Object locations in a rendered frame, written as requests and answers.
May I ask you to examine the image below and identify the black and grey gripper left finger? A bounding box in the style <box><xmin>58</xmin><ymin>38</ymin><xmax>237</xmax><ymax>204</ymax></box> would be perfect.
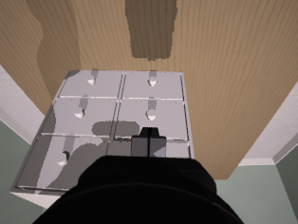
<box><xmin>131</xmin><ymin>127</ymin><xmax>150</xmax><ymax>157</ymax></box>

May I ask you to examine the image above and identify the small grey chest of drawers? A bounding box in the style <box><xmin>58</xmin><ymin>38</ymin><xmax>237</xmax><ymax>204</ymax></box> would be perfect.
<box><xmin>9</xmin><ymin>70</ymin><xmax>195</xmax><ymax>208</ymax></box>

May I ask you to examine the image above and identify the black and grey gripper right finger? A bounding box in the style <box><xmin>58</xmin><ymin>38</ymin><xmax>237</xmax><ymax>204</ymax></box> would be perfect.
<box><xmin>149</xmin><ymin>127</ymin><xmax>166</xmax><ymax>158</ymax></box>

